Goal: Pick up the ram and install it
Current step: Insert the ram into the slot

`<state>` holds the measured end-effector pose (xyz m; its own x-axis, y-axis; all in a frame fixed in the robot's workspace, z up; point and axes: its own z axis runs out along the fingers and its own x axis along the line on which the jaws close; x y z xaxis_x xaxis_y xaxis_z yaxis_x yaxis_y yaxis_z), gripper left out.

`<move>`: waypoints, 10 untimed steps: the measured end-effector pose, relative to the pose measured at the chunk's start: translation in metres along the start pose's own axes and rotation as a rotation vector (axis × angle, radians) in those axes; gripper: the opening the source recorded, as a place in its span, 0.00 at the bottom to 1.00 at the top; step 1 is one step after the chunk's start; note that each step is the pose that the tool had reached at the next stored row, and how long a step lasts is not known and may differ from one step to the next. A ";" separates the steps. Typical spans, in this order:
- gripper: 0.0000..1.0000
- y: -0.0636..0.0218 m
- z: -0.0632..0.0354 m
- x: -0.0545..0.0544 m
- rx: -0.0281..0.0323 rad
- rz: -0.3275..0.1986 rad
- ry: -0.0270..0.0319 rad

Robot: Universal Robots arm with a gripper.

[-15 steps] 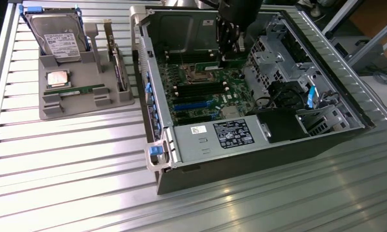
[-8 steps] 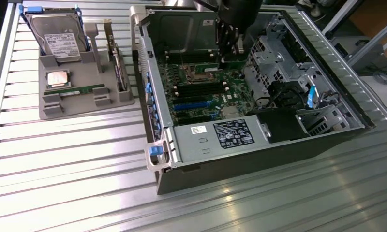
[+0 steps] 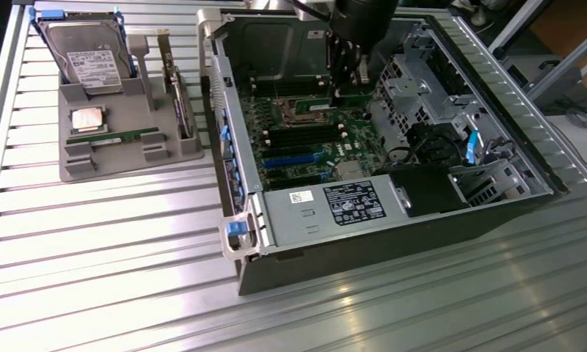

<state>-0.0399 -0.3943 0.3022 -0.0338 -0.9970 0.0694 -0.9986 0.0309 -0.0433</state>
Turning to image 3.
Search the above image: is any hard disk in blue carrier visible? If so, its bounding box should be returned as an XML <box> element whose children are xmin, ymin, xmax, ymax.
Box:
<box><xmin>27</xmin><ymin>5</ymin><xmax>141</xmax><ymax>97</ymax></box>

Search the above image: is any blue expansion slot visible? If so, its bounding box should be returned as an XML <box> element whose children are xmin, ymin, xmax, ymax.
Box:
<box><xmin>262</xmin><ymin>153</ymin><xmax>320</xmax><ymax>169</ymax></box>

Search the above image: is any green RAM stick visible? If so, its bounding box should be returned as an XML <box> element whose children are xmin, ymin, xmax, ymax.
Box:
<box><xmin>65</xmin><ymin>126</ymin><xmax>161</xmax><ymax>145</ymax></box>
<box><xmin>292</xmin><ymin>93</ymin><xmax>373</xmax><ymax>111</ymax></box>

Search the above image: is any black wire bundle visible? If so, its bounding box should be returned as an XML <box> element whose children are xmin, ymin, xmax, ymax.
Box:
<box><xmin>384</xmin><ymin>123</ymin><xmax>471</xmax><ymax>170</ymax></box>

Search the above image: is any graphics card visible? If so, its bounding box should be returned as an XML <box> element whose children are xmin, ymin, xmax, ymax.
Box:
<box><xmin>156</xmin><ymin>30</ymin><xmax>192</xmax><ymax>141</ymax></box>

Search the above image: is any grey power supply unit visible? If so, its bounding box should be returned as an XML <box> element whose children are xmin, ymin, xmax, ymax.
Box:
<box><xmin>258</xmin><ymin>174</ymin><xmax>412</xmax><ymax>247</ymax></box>

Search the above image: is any brown wooden board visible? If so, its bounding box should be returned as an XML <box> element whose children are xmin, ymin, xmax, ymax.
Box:
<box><xmin>527</xmin><ymin>0</ymin><xmax>587</xmax><ymax>60</ymax></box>

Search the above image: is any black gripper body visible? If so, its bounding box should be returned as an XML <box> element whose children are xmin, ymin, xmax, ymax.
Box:
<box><xmin>328</xmin><ymin>0</ymin><xmax>397</xmax><ymax>56</ymax></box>

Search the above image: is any aluminium frame profile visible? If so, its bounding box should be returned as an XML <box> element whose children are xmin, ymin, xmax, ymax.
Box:
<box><xmin>485</xmin><ymin>0</ymin><xmax>587</xmax><ymax>97</ymax></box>

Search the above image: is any black RAM slot bank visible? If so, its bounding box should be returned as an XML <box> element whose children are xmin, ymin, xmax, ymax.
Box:
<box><xmin>250</xmin><ymin>75</ymin><xmax>329</xmax><ymax>98</ymax></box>
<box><xmin>262</xmin><ymin>123</ymin><xmax>347</xmax><ymax>148</ymax></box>

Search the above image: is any grey equipment box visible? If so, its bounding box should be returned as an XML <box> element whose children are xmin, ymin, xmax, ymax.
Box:
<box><xmin>497</xmin><ymin>54</ymin><xmax>584</xmax><ymax>113</ymax></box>

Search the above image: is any metal CPU socket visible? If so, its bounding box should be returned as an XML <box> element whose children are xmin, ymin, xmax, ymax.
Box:
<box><xmin>269</xmin><ymin>97</ymin><xmax>335</xmax><ymax>128</ymax></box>

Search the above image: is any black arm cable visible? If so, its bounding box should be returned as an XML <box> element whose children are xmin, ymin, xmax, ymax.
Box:
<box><xmin>288</xmin><ymin>0</ymin><xmax>332</xmax><ymax>22</ymax></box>

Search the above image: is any blue disk wire connector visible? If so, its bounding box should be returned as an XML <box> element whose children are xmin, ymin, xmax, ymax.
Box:
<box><xmin>463</xmin><ymin>130</ymin><xmax>484</xmax><ymax>166</ymax></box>

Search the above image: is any blue case latch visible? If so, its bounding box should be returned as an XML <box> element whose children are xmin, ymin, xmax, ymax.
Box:
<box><xmin>225</xmin><ymin>219</ymin><xmax>249</xmax><ymax>238</ymax></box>

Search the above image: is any black expansion slot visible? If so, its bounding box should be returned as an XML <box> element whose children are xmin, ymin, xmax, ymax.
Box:
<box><xmin>266</xmin><ymin>173</ymin><xmax>324</xmax><ymax>188</ymax></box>

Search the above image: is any copper-topped CPU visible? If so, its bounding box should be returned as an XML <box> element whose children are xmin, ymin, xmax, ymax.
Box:
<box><xmin>69</xmin><ymin>106</ymin><xmax>110</xmax><ymax>134</ymax></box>

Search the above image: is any grey cable coil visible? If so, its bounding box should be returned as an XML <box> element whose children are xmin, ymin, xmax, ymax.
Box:
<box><xmin>563</xmin><ymin>105</ymin><xmax>587</xmax><ymax>130</ymax></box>

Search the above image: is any metal disk bay cage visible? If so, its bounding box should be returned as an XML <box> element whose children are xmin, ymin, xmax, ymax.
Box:
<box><xmin>369</xmin><ymin>54</ymin><xmax>473</xmax><ymax>147</ymax></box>

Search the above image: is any black open PC case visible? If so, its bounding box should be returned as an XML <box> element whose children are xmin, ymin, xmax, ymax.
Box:
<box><xmin>196</xmin><ymin>9</ymin><xmax>571</xmax><ymax>296</ymax></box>

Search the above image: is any black plastic fan shroud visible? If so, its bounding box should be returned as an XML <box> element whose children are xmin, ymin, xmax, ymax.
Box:
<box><xmin>387</xmin><ymin>161</ymin><xmax>471</xmax><ymax>219</ymax></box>

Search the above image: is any green motherboard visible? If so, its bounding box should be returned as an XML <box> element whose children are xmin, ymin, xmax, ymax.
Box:
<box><xmin>237</xmin><ymin>73</ymin><xmax>391</xmax><ymax>192</ymax></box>

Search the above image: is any grey parts rack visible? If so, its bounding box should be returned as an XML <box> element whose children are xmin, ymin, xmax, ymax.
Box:
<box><xmin>57</xmin><ymin>32</ymin><xmax>206</xmax><ymax>183</ymax></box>

